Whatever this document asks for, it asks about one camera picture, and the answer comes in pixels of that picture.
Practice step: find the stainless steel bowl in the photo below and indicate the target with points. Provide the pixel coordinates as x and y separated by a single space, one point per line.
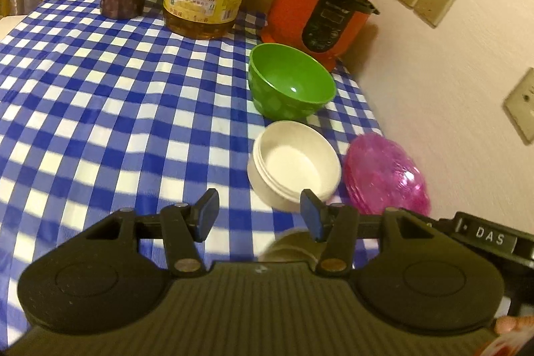
288 245

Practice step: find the white plastic bowl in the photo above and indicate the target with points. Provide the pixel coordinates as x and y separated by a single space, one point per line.
292 160

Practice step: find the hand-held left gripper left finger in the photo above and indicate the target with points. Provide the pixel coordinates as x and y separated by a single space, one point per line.
207 211

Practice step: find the purple transparent plastic plate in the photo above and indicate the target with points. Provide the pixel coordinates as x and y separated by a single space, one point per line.
353 189
362 206
386 172

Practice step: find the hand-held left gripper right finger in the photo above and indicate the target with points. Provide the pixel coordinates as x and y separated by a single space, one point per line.
313 215

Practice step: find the blue white checkered tablecloth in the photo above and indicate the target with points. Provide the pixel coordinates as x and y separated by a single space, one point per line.
104 110

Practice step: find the large beige wall socket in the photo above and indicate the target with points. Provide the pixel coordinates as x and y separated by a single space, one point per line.
523 105

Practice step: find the person's right hand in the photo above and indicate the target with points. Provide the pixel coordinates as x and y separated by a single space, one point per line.
507 324

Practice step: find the red electric pressure cooker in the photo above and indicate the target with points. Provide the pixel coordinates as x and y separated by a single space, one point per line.
321 5

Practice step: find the green plastic bowl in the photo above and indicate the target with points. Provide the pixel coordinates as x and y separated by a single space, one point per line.
292 83

